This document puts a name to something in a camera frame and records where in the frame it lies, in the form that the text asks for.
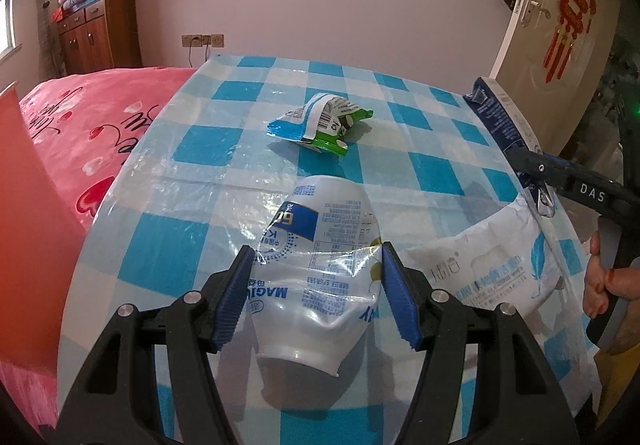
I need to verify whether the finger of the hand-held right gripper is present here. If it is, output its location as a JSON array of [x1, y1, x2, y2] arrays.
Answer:
[[506, 146, 571, 193]]

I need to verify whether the pink printed bedsheet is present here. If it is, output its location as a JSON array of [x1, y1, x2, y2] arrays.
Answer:
[[0, 66, 199, 431]]

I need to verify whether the orange plastic bucket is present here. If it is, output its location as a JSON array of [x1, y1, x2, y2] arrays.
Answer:
[[0, 81, 87, 362]]

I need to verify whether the green white snack wrapper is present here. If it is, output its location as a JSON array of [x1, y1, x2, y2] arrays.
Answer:
[[266, 93, 375, 157]]

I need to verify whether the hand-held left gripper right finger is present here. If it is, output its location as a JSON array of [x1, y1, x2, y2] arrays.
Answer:
[[381, 241, 575, 445]]

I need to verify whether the white crushed bottle blue label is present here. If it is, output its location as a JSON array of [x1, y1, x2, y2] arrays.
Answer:
[[249, 174, 385, 377]]

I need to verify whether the outlet cable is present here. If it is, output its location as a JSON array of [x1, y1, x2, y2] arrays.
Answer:
[[187, 42, 211, 69]]

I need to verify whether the brown wooden cabinet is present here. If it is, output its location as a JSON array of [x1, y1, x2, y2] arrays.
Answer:
[[55, 0, 143, 76]]

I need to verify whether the blue and white carton box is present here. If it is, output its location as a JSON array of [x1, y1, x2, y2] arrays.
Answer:
[[462, 76, 557, 218]]

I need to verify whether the window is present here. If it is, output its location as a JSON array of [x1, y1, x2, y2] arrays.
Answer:
[[0, 0, 23, 57]]

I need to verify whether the large white packaging bag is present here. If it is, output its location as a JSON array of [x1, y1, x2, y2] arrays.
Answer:
[[400, 195, 568, 326]]

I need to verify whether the person's right hand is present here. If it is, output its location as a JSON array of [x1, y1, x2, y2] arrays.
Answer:
[[581, 230, 616, 322]]

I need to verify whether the cream door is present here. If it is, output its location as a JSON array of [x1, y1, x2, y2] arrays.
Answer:
[[487, 0, 627, 161]]

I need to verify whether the blue white checkered tablecloth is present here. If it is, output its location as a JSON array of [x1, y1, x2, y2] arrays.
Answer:
[[55, 54, 606, 445]]

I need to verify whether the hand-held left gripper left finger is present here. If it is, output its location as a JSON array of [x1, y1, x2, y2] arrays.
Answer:
[[50, 244, 257, 445]]

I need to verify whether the grey checkered curtain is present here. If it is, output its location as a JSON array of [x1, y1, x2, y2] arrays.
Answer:
[[30, 0, 68, 76]]

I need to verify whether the metal door handle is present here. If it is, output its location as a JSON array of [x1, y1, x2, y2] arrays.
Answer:
[[517, 0, 553, 28]]

